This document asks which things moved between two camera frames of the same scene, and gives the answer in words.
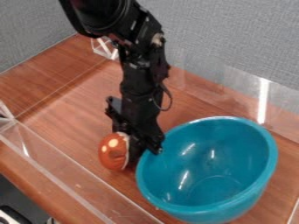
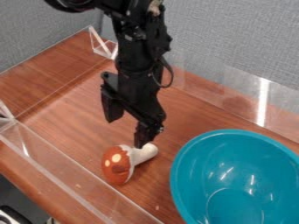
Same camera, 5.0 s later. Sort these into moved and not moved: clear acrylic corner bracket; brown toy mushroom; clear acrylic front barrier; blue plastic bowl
Moved: brown toy mushroom; blue plastic bowl
Not moved: clear acrylic corner bracket; clear acrylic front barrier
